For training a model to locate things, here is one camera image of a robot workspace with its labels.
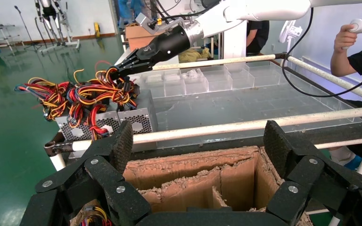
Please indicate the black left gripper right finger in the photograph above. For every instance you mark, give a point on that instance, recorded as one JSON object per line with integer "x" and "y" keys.
{"x": 321, "y": 193}

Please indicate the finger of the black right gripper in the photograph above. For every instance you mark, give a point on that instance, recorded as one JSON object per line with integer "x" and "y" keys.
{"x": 134, "y": 69}
{"x": 131, "y": 60}

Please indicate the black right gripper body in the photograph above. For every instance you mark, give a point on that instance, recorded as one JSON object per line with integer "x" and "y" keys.
{"x": 165, "y": 46}

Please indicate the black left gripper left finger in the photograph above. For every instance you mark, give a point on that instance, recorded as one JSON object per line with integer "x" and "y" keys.
{"x": 81, "y": 193}

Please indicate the white handheld controller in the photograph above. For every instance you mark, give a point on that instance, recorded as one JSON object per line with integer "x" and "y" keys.
{"x": 359, "y": 25}

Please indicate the operator bare forearm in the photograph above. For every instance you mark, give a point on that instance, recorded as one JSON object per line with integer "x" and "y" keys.
{"x": 343, "y": 64}

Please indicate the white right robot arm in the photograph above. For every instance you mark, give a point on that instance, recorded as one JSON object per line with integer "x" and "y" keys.
{"x": 262, "y": 9}

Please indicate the operator bare hand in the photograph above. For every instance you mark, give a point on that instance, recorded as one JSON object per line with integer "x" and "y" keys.
{"x": 345, "y": 39}

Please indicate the yellow cloth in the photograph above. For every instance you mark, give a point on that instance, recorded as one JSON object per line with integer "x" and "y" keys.
{"x": 190, "y": 56}

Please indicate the brown cardboard box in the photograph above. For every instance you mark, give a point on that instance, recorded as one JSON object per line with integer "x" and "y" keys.
{"x": 134, "y": 34}

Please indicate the yellow floor sign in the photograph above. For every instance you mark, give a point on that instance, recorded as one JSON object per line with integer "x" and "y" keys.
{"x": 97, "y": 29}

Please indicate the person in blue clothes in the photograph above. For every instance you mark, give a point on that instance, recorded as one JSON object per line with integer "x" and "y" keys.
{"x": 131, "y": 9}

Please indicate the white robot column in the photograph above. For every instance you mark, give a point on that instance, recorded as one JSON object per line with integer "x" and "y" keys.
{"x": 234, "y": 40}

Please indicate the person in black shirt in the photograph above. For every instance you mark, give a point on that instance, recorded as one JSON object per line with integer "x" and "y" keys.
{"x": 257, "y": 34}

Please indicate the robot on white stand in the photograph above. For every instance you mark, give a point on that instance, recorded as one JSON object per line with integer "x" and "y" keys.
{"x": 48, "y": 12}

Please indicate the clear acrylic compartment tray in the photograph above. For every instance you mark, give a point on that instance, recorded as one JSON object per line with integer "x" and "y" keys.
{"x": 246, "y": 103}

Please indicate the worn cardboard divider box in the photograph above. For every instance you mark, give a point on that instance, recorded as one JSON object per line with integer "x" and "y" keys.
{"x": 184, "y": 165}

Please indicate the black microphone stand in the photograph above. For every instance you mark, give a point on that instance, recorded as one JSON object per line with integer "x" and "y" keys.
{"x": 17, "y": 8}

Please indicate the white standing fan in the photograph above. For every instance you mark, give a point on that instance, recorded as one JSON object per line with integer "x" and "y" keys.
{"x": 290, "y": 31}

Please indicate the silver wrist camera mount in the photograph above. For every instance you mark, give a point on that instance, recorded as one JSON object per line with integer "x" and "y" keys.
{"x": 143, "y": 20}

